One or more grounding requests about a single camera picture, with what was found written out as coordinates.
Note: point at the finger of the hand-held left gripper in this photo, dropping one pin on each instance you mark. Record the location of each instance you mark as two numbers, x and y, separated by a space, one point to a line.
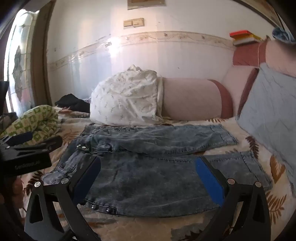
44 144
22 138

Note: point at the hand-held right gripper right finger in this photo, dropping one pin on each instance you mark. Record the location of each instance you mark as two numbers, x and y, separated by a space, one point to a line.
208 178

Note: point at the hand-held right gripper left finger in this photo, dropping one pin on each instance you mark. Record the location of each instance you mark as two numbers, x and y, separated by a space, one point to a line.
86 178

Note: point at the blue denim pants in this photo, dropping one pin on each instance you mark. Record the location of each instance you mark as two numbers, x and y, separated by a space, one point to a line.
148 176

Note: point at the green patterned blanket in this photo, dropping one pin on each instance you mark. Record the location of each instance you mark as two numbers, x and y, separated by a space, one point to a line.
39 120

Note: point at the black cloth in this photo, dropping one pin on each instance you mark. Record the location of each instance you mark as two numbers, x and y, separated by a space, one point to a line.
74 103

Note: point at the leaf print fleece blanket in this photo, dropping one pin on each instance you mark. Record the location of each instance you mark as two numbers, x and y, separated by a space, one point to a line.
143 228

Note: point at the patterned glass window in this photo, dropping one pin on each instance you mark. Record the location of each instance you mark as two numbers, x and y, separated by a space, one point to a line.
20 60

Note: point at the pink bolster cushion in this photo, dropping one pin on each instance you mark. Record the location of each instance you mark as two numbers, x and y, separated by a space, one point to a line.
189 99

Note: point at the white patterned pillow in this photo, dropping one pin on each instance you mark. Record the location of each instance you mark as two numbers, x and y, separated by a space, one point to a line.
124 99

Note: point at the light blue quilted pillow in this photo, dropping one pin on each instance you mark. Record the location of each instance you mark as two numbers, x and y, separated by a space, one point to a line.
270 111

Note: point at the white book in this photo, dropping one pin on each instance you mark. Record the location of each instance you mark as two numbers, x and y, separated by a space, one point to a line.
245 42

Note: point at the pink padded headboard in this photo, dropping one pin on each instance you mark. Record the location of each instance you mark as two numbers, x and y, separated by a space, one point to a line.
277 53

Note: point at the yellow book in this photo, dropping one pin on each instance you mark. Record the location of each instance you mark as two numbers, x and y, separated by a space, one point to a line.
253 37

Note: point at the red book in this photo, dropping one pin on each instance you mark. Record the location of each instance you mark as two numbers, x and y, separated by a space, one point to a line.
240 33

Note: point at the blue cloth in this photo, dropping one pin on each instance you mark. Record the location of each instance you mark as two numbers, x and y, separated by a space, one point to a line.
281 34

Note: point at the wall switch panel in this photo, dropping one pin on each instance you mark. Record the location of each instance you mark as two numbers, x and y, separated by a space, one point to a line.
133 23

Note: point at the framed wall picture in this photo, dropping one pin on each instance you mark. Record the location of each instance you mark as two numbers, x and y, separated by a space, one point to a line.
146 4

